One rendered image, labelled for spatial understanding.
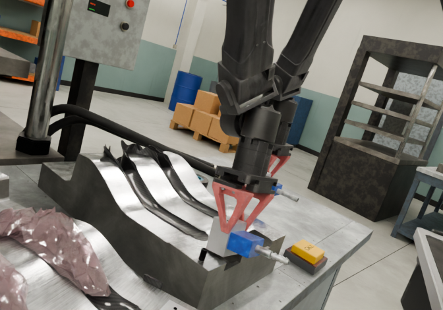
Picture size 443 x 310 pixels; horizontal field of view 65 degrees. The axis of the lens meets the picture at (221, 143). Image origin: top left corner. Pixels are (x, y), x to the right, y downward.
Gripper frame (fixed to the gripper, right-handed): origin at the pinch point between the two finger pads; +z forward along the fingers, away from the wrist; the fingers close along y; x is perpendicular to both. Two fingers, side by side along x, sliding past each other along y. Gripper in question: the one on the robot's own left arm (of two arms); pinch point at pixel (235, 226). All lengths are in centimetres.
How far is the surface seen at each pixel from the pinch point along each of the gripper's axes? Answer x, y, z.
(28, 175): -56, 5, 6
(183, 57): -559, -551, -188
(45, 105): -71, -3, -11
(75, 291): -6.6, 22.4, 9.2
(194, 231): -8.7, -1.6, 4.0
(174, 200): -19.4, -6.6, 1.6
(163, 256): -7.9, 6.2, 7.5
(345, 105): -109, -389, -96
